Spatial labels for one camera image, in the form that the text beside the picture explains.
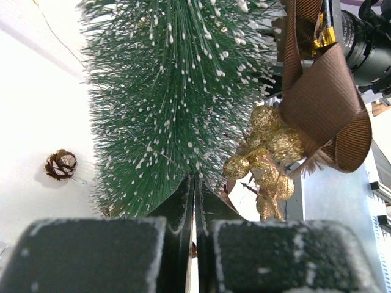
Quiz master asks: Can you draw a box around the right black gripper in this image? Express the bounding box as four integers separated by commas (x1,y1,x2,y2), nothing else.
323,1,390,106

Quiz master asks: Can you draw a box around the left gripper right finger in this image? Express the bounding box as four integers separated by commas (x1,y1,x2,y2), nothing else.
195,178,381,292

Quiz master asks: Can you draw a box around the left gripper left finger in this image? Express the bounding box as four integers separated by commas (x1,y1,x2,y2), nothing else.
1,175,195,292

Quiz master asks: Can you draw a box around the brown ribbon gold berry garland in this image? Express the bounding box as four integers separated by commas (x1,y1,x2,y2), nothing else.
223,1,372,220

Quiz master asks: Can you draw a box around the small green christmas tree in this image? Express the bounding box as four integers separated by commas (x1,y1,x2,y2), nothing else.
79,1,283,218

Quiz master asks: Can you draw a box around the white plastic basket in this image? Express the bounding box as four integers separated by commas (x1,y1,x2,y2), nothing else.
1,1,86,82

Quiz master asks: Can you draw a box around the grey slotted cable duct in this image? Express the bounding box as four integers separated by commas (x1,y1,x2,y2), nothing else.
369,181,390,282

